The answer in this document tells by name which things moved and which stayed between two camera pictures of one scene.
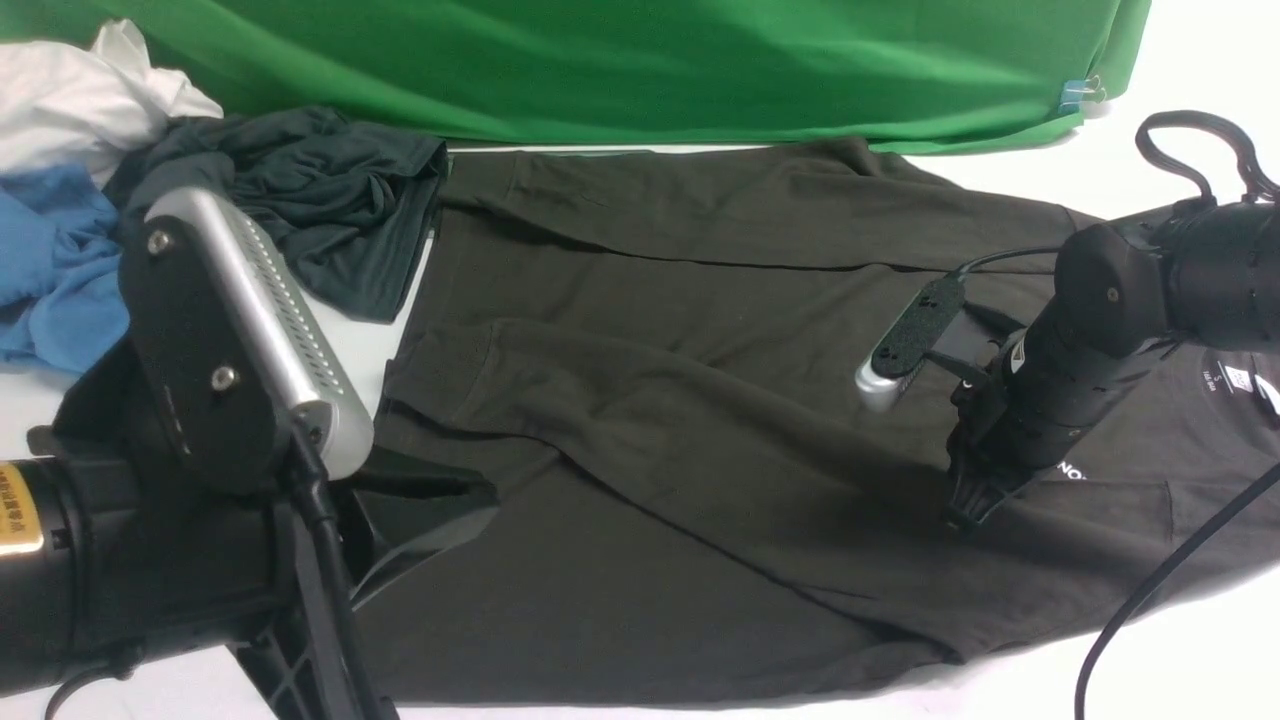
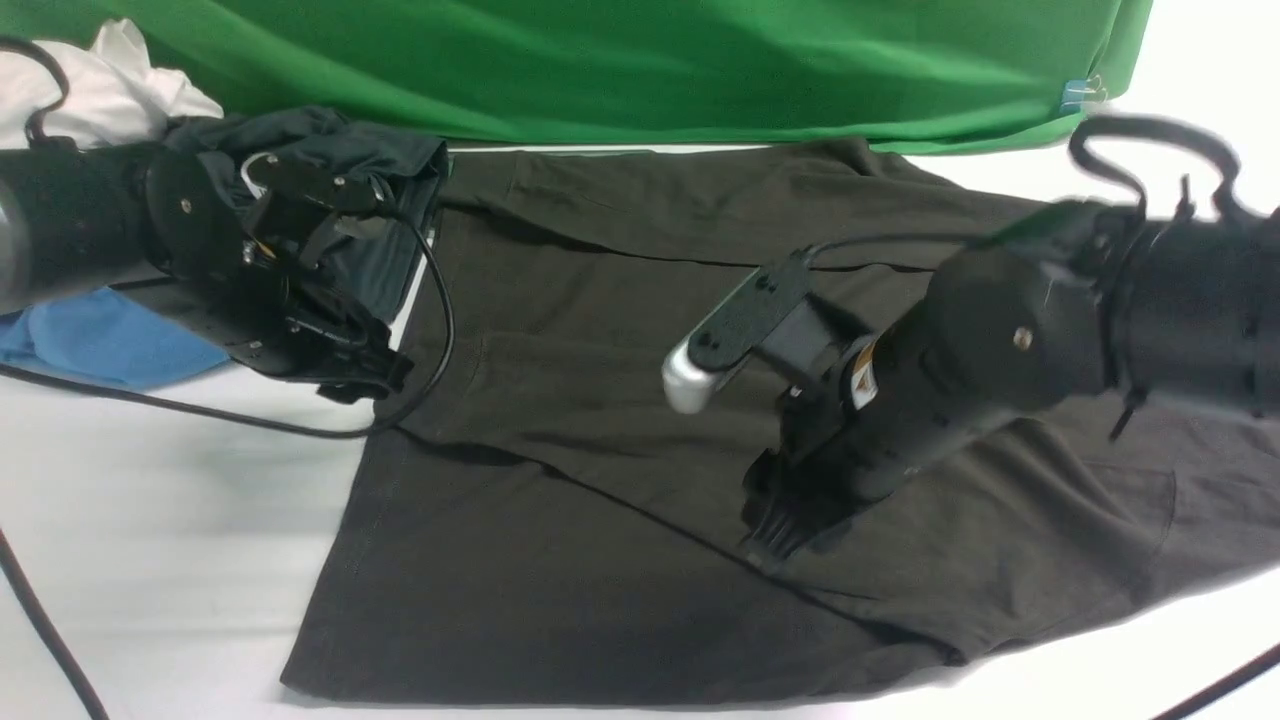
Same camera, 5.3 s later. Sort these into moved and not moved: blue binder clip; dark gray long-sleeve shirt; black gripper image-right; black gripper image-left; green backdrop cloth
Moved: black gripper image-right; black gripper image-left
Not moved: dark gray long-sleeve shirt; green backdrop cloth; blue binder clip
